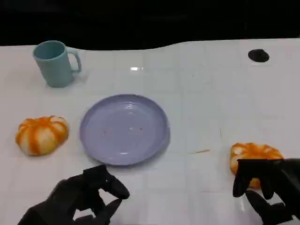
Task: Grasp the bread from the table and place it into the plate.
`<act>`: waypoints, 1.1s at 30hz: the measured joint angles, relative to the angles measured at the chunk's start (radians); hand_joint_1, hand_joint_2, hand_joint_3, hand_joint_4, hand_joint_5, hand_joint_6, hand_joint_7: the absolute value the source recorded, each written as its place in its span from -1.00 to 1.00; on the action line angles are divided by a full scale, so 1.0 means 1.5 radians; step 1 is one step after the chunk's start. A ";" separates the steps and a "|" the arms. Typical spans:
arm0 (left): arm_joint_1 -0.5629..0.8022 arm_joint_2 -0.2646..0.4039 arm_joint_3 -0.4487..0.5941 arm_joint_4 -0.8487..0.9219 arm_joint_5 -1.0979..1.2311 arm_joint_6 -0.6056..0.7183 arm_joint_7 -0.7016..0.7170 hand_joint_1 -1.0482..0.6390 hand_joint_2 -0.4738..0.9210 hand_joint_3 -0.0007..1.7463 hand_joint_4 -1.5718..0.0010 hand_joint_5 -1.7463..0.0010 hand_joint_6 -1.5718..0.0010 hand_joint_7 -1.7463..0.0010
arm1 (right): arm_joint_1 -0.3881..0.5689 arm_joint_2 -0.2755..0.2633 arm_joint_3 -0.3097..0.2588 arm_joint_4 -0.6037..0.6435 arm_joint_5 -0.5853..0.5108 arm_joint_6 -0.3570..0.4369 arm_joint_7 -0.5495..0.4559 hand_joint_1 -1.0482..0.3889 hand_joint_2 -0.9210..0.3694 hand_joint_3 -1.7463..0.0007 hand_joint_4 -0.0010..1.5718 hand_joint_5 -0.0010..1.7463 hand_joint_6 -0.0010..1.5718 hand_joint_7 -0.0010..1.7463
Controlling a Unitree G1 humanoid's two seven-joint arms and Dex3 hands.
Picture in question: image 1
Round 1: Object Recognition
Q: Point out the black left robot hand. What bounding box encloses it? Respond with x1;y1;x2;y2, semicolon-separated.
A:
17;164;130;225

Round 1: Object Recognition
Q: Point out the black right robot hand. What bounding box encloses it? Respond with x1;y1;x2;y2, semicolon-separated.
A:
232;158;300;225

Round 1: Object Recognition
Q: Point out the orange white toy bread roll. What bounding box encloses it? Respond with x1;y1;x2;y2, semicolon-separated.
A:
229;142;285;189
15;115;70;157

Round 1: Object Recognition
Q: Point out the lilac plate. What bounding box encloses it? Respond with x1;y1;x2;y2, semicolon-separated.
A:
79;94;171;167

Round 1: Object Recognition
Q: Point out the pale green mug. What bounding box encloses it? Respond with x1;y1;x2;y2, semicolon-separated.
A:
32;40;83;88

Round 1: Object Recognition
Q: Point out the black round table grommet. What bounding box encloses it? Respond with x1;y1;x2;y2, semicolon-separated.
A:
247;49;270;63

